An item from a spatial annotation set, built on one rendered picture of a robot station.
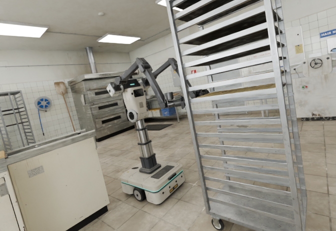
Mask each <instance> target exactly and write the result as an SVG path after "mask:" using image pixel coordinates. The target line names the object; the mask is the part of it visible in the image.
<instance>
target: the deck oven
mask: <svg viewBox="0 0 336 231"><path fill-rule="evenodd" d="M124 73H125V71H117V72H103V73H89V74H82V75H80V76H78V77H76V78H74V79H71V80H69V81H68V82H67V83H68V86H70V90H71V94H72V97H73V101H74V105H75V109H76V113H77V117H78V121H79V125H80V129H81V130H84V129H86V130H85V131H86V132H89V131H93V130H94V129H95V134H96V136H95V140H96V142H101V141H103V140H106V139H108V138H111V137H113V136H116V135H119V134H121V133H124V132H126V131H129V130H132V129H134V128H135V124H136V122H131V121H130V120H129V119H128V115H127V113H128V110H127V107H126V105H125V102H124V99H123V93H122V92H121V93H119V95H118V96H113V97H112V96H111V95H110V93H109V92H108V90H107V87H108V85H109V84H110V82H114V81H115V78H116V77H120V76H121V75H122V74H124ZM82 95H83V97H84V102H85V105H84V104H83V103H82Z"/></svg>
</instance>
